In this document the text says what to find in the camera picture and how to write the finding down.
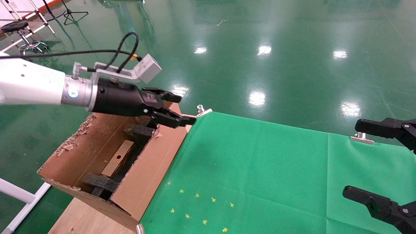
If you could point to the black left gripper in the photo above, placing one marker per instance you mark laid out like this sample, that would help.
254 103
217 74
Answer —
120 99

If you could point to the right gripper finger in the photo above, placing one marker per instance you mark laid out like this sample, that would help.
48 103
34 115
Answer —
382 206
385 127

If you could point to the small cardboard box with hole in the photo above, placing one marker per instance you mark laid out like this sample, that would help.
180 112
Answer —
118 157

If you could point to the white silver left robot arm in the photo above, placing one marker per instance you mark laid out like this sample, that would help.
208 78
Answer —
29 84

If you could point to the large open cardboard carton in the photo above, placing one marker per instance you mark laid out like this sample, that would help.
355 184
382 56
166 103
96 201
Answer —
152 169

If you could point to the silver metal clip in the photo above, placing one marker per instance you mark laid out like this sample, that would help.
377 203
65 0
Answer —
204 111
362 139

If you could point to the black foam block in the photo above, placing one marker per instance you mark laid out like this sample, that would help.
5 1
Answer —
139 132
100 183

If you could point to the green cloth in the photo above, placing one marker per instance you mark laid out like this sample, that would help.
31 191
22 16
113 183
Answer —
292 178

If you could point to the black tripod stand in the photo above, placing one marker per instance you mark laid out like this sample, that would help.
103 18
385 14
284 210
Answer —
74 14

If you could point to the black stand pole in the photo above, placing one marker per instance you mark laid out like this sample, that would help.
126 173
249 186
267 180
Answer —
48 8

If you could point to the white tube shelf rack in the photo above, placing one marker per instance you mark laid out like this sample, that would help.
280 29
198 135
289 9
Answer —
22 195

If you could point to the black wheeled stool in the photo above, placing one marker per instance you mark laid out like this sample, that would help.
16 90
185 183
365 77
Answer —
14 26

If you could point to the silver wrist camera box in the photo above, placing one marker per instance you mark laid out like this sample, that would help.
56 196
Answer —
148 68

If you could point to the white tube frame table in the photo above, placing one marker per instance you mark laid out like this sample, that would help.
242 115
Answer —
39 14

